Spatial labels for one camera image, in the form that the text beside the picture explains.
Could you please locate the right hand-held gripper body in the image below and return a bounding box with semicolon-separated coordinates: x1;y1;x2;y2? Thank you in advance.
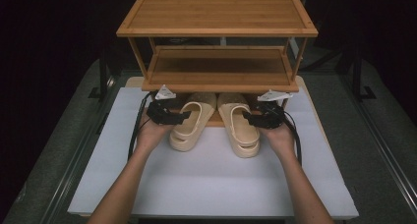
250;89;294;131

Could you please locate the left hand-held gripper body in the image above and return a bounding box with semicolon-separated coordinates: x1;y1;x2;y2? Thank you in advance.
146;84;185;127

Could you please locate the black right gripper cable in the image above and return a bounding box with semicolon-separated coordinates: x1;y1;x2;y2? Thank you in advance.
278;106;304;167

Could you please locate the three-tier wooden shoe rack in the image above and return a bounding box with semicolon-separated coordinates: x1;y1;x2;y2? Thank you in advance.
116;0;319;128

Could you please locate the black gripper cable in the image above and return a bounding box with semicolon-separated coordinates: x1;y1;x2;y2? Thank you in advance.
127;90;159;162
278;106;304;167

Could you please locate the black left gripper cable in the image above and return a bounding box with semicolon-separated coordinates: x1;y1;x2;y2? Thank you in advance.
127;90;159;162

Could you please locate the person's right hand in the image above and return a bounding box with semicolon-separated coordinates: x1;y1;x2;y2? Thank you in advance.
258;120;297;160

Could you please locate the cream clog shoe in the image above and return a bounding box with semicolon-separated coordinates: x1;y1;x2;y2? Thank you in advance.
168;91;218;152
217;91;262;159

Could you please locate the black metal stand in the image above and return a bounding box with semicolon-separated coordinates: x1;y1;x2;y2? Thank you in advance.
88;48;110;101
351;51;379;102

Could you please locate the grey metal rail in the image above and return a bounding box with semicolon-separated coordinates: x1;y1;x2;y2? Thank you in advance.
339;74;417;213
38;76;116;224

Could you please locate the white table mat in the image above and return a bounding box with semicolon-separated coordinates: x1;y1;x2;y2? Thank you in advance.
67;85;360;219

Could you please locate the person's left hand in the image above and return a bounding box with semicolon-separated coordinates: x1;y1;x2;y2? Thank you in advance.
135;113;175;155

